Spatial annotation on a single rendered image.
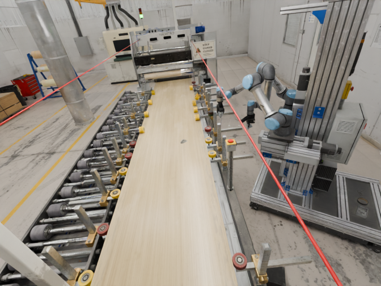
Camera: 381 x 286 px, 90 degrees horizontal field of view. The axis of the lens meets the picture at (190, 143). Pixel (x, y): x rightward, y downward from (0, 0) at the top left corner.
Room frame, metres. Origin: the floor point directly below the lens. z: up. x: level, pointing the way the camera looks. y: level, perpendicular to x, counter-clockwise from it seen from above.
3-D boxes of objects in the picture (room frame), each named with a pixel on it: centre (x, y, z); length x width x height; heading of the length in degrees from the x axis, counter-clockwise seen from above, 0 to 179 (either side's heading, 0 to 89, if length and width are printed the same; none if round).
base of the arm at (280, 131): (1.51, -0.88, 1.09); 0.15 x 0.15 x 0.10
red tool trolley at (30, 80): (7.79, 5.95, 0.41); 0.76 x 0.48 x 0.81; 3
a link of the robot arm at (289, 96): (1.93, -1.15, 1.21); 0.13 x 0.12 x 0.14; 8
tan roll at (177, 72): (4.33, 0.20, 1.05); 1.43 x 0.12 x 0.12; 89
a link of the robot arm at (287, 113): (1.51, -0.87, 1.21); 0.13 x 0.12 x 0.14; 120
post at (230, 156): (1.21, -0.31, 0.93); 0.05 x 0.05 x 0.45; 89
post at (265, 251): (0.47, -0.30, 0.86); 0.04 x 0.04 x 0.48; 89
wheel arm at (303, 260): (0.51, -0.39, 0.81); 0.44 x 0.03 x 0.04; 89
